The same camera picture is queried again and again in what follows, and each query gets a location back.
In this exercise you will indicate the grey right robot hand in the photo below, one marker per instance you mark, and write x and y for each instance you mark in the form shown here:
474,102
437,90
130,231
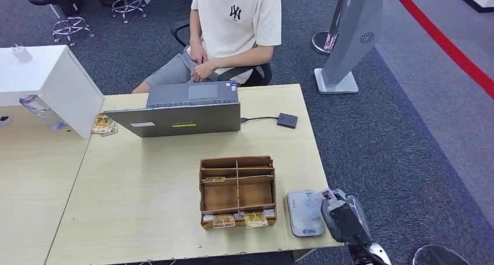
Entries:
345,221

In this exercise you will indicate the person's right hand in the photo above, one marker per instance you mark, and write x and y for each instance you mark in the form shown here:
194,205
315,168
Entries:
198,55

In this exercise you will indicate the person's left hand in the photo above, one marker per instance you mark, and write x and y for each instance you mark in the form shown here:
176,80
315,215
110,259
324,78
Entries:
203,71

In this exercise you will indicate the white ID card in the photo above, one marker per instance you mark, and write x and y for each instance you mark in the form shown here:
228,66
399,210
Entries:
313,205

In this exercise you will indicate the person's left forearm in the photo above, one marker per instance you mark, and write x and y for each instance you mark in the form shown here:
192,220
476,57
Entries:
243,58

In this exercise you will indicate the person's right forearm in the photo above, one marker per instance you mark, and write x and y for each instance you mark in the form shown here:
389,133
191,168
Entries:
195,28

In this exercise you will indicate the person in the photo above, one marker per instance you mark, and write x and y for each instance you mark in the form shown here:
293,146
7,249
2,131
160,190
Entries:
235,28

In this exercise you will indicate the white card reader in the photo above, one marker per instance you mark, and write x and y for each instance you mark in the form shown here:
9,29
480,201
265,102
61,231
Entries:
299,221

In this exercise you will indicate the yellow printed key card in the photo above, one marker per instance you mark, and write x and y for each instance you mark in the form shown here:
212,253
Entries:
224,221
256,219
214,179

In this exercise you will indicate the grey laptop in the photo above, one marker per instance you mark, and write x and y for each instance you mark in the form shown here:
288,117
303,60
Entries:
181,120

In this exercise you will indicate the black office chair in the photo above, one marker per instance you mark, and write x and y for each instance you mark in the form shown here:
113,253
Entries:
262,72

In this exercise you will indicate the round dark glossy disc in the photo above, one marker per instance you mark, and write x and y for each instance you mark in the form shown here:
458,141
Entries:
436,255

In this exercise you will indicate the small black hub box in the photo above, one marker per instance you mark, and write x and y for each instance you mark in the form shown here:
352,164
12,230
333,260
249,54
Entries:
287,121

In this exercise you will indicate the stack of yellow cards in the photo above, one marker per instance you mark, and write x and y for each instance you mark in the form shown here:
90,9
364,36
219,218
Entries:
103,125

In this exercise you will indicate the brown wooden organizer box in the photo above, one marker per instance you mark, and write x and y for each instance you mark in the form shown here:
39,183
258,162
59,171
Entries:
222,195

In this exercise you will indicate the grey standing kiosk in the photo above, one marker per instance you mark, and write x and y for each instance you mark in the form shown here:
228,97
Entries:
351,35

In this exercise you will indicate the white cabinet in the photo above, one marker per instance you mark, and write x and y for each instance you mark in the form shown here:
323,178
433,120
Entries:
34,74

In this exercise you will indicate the clear plastic bottle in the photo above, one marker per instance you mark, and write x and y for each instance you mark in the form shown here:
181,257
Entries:
40,111

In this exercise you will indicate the white charger plug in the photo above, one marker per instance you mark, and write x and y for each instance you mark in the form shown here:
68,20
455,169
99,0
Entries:
22,54

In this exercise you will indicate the red barrier strip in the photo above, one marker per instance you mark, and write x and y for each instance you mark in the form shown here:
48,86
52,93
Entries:
444,43

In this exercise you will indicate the grey desk grommet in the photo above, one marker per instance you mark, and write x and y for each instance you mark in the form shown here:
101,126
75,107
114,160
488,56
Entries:
4,120

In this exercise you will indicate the chrome stanchion post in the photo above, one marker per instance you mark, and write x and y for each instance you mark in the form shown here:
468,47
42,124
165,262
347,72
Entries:
322,43

